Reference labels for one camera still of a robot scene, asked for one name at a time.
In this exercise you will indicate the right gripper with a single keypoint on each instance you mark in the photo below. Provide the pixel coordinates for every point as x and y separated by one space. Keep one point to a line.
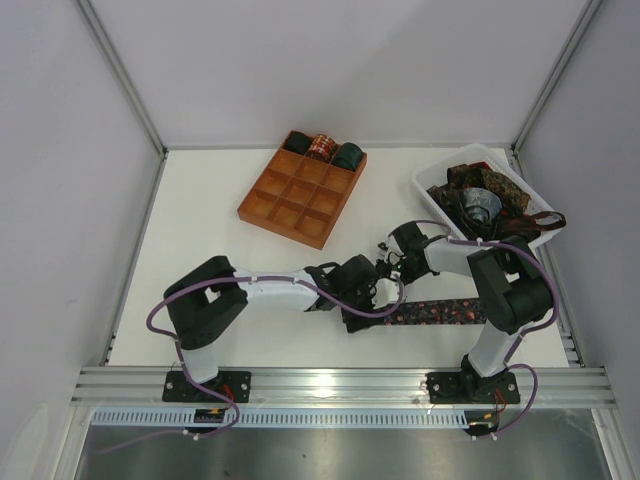
388 263

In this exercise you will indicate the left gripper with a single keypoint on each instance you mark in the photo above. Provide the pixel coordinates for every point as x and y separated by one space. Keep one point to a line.
357 317

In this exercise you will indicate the navy floral tie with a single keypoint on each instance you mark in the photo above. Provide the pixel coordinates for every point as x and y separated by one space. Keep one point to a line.
467 311

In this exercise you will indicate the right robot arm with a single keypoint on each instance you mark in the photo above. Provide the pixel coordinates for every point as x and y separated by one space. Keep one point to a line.
514 291

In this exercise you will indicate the pile of dark ties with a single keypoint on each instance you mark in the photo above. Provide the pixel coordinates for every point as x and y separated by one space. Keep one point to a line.
513 218

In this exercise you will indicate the white plastic basket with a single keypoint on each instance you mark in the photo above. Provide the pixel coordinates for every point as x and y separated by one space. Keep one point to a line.
435 173

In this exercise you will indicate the grey blue paisley tie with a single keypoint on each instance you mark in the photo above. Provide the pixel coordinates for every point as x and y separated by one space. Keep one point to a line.
481 205

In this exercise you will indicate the orange wooden divided tray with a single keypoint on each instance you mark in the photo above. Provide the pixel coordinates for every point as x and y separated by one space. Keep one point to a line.
299 198

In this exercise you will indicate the red patterned rolled tie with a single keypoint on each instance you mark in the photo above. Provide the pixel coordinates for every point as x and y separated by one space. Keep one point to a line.
322 148

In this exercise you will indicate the dark green rolled tie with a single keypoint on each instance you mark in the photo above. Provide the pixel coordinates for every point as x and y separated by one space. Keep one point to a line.
297 142

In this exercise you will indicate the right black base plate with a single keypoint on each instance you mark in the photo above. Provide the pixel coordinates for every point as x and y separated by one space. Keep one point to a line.
457 387

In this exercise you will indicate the aluminium rail frame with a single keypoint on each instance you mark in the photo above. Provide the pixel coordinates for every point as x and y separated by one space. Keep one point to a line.
328 398

